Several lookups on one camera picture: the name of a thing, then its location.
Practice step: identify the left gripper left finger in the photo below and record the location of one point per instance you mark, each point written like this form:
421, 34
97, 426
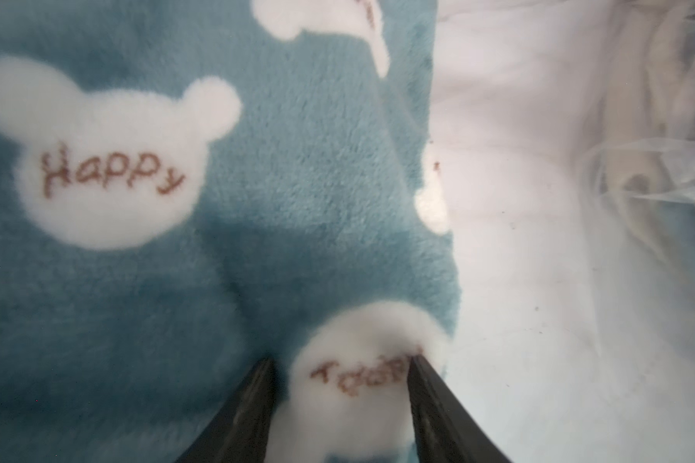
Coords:
238, 433

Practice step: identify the teal bear pattern blanket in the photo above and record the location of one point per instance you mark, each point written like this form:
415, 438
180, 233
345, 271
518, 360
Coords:
188, 187

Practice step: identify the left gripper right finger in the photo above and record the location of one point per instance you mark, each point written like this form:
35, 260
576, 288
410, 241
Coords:
444, 431

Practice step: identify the clear plastic vacuum bag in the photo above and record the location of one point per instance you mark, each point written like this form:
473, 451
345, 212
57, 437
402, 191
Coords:
636, 161

